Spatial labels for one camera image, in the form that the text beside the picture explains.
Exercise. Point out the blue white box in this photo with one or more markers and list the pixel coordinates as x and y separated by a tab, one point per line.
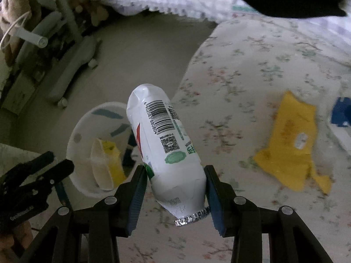
341	117

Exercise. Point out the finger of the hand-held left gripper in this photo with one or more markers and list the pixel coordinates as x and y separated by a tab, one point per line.
38	160
59	171

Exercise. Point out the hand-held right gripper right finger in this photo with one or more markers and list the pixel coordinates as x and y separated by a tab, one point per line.
216	200

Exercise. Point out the white bin with blue marks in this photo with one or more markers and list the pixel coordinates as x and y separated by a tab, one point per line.
79	150

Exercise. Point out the floral tablecloth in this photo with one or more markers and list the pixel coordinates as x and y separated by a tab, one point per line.
246	68

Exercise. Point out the yellow wrapper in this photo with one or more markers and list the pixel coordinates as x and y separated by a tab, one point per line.
290	145

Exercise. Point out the person's left hand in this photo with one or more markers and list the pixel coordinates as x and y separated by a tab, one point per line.
11	242

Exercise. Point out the white plastic bottle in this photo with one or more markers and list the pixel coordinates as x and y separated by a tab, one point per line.
164	134

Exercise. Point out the grey desk chair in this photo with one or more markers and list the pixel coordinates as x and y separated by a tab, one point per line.
74	67

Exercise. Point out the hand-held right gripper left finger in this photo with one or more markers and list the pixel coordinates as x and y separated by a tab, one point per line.
137	200

